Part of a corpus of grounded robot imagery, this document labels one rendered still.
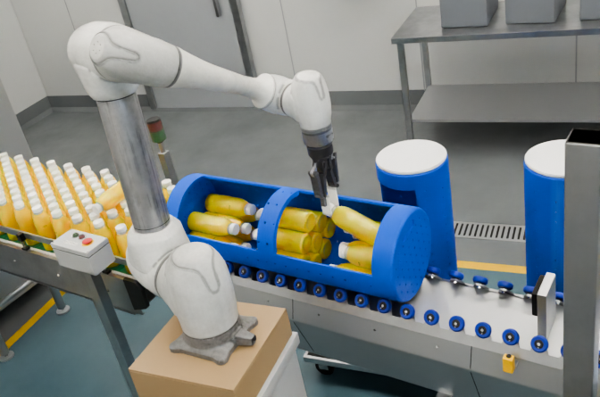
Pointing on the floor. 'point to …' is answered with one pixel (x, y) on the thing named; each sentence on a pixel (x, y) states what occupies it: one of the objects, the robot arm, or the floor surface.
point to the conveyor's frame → (47, 261)
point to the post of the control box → (112, 324)
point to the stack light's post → (168, 167)
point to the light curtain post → (581, 263)
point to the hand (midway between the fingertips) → (329, 201)
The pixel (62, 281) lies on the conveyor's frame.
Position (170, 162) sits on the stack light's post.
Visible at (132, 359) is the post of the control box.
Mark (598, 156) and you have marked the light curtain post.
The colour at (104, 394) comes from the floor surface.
